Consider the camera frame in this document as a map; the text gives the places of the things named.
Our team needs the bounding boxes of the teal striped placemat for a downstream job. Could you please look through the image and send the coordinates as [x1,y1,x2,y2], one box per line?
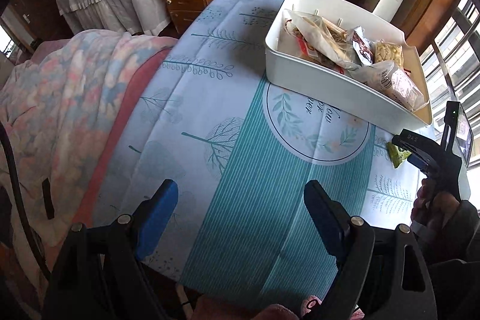
[181,79,375,308]

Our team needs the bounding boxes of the light blue tree tablecloth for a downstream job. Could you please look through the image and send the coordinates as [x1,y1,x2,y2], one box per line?
[93,0,419,284]

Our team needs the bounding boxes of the puffed rice cake pack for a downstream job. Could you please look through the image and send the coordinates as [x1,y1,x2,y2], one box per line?
[374,41,404,69]

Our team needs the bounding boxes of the red white cookie pack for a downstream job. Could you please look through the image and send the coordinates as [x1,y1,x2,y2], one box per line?
[350,26,374,66]

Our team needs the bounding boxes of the orange cookies clear bag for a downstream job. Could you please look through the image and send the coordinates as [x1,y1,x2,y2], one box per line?
[350,61,428,112]

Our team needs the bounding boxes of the green snack packet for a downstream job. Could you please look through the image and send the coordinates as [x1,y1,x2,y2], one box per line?
[386,142,412,169]

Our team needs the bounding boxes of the sliced bread blue bag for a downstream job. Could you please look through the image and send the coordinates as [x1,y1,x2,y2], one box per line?
[287,10,361,71]

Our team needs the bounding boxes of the pastel blanket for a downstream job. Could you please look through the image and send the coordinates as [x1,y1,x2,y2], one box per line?
[1,29,176,261]

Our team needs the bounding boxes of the metal window bars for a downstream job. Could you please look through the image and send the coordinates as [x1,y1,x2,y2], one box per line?
[421,0,479,169]

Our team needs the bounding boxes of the person right hand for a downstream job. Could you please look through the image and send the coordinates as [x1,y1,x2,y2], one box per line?
[411,179,460,232]

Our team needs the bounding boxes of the white plastic bin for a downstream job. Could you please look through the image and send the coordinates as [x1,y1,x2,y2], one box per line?
[264,0,433,134]

